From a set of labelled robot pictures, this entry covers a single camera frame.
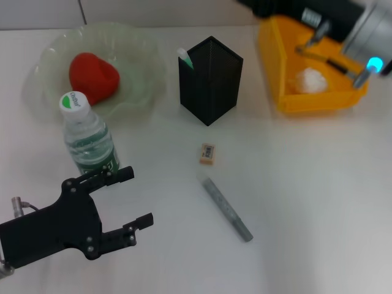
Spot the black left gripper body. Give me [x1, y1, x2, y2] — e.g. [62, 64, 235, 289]
[0, 177, 107, 270]

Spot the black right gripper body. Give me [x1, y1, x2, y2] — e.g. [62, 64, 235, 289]
[260, 0, 365, 42]

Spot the clear water bottle green label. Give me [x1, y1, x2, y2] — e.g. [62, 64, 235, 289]
[59, 91, 120, 176]

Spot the white paper ball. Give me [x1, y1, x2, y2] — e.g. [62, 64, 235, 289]
[289, 67, 327, 92]

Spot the red heart-shaped object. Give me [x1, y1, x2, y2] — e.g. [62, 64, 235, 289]
[69, 52, 121, 107]

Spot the black mesh pen holder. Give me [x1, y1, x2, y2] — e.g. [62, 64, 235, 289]
[178, 36, 244, 127]

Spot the grey marker pen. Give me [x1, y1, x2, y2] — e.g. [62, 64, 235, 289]
[197, 171, 254, 243]

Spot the pale green glass fruit plate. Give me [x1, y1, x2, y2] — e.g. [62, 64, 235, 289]
[23, 21, 168, 123]

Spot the yellow plastic storage bin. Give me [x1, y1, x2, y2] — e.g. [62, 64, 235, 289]
[257, 15, 370, 116]

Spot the grey left gripper cable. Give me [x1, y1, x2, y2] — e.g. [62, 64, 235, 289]
[11, 197, 40, 217]

